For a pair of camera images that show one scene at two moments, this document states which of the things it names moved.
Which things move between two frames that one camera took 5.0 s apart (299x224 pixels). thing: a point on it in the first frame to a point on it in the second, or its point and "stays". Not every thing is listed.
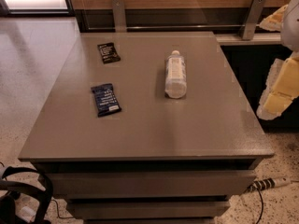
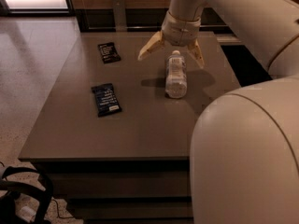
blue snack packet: (106, 100) stays
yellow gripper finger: (282, 88) to (154, 44)
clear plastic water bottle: (176, 76) stays
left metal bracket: (119, 12) stays
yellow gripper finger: (275, 21) to (195, 50)
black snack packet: (108, 52) stays
